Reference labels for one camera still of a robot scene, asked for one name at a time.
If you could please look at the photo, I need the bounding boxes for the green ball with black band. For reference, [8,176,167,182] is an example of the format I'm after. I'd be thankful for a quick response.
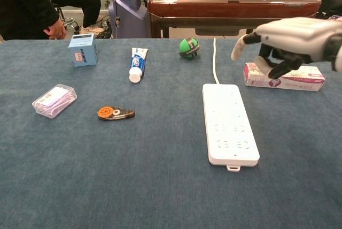
[178,37,200,59]

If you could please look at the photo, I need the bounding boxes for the black backpack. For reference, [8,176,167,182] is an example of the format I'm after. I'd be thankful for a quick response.
[315,0,342,20]

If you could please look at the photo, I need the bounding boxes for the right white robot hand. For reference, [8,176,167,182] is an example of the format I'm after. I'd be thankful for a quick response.
[231,17,335,79]

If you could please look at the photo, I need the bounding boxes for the black hanging cable with plug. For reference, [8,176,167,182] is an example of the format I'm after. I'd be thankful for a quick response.
[113,0,121,28]

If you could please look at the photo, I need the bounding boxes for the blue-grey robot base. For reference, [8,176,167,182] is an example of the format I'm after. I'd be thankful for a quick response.
[108,0,152,39]

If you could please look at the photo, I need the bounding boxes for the orange correction tape dispenser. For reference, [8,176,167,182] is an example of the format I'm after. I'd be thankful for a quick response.
[97,105,136,121]

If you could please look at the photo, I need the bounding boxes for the chrome stool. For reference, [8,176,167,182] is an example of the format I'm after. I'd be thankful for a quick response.
[53,3,81,36]

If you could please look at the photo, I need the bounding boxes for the light blue small carton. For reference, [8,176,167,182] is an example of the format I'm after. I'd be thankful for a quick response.
[68,33,98,67]

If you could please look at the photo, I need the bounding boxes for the brown mahjong table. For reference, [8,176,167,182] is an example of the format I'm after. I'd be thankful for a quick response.
[146,0,323,39]

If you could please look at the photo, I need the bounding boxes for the tangled black floor cables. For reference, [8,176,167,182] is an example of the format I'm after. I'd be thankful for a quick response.
[97,19,113,39]

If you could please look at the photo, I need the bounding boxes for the blue tablecloth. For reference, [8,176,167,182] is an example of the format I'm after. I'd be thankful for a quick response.
[0,37,342,229]

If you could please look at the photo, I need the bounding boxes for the blue white toothpaste tube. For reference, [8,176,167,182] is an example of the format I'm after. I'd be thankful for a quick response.
[128,47,149,83]

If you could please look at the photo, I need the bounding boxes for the clear plastic floss box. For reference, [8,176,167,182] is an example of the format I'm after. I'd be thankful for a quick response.
[32,83,78,119]

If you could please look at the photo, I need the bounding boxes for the floral toothpaste carton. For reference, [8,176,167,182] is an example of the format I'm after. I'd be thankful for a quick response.
[243,62,326,92]

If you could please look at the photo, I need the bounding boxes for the white power strip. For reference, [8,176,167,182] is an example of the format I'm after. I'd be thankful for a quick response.
[202,83,261,172]

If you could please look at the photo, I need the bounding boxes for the standing person in black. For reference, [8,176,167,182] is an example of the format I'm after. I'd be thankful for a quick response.
[0,0,67,41]

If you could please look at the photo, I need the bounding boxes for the white cable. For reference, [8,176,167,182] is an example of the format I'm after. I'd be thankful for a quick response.
[212,37,221,85]

